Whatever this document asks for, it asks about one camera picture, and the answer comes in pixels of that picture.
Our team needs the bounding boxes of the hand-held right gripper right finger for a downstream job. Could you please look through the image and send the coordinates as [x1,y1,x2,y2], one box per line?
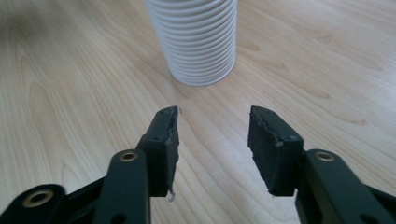
[247,105,304,197]

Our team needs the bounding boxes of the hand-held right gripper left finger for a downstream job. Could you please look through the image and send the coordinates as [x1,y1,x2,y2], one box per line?
[136,105,180,199]

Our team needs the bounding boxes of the stack of white paper cups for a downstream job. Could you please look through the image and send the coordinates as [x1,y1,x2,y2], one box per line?
[144,0,238,87]

